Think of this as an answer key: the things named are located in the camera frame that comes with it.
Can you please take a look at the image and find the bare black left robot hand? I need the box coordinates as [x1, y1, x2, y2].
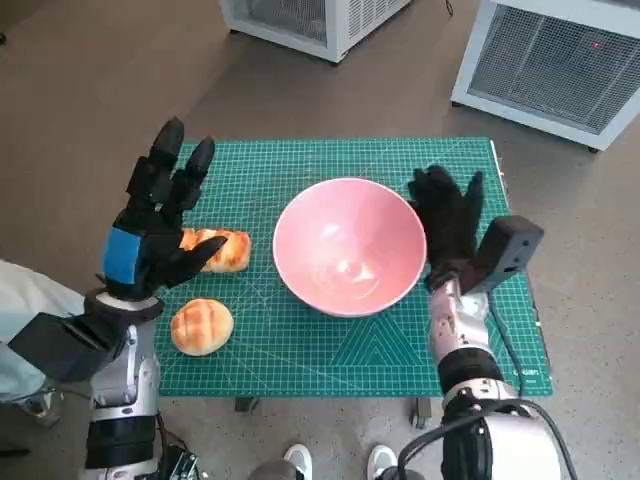
[99, 117, 229, 301]

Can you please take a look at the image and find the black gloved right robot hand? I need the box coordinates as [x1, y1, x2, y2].
[407, 166, 485, 289]

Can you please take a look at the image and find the long braided toy bread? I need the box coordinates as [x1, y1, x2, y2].
[178, 228, 252, 274]

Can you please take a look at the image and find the pink bowl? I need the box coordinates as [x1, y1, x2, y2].
[272, 177, 428, 319]

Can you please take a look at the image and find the round toy bread bun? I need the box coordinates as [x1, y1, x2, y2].
[170, 298, 235, 357]

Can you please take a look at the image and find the person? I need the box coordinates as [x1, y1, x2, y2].
[0, 259, 86, 404]

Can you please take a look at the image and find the white mesh cabinet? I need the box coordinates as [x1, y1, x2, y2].
[449, 0, 640, 154]
[218, 0, 416, 64]

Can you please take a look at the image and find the green cutting mat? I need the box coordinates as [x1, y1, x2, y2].
[149, 137, 555, 399]

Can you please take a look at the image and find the black silver device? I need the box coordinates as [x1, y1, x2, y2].
[159, 442, 201, 480]

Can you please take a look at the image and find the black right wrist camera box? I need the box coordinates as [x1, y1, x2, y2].
[459, 215, 545, 294]

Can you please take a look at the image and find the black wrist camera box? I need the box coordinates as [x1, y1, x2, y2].
[7, 312, 126, 384]
[459, 215, 545, 294]

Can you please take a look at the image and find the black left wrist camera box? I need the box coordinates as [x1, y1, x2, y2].
[7, 312, 126, 384]

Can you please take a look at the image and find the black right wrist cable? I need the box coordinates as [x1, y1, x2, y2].
[488, 294, 526, 399]

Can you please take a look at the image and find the black right shoulder cable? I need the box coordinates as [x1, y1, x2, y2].
[398, 399, 576, 480]

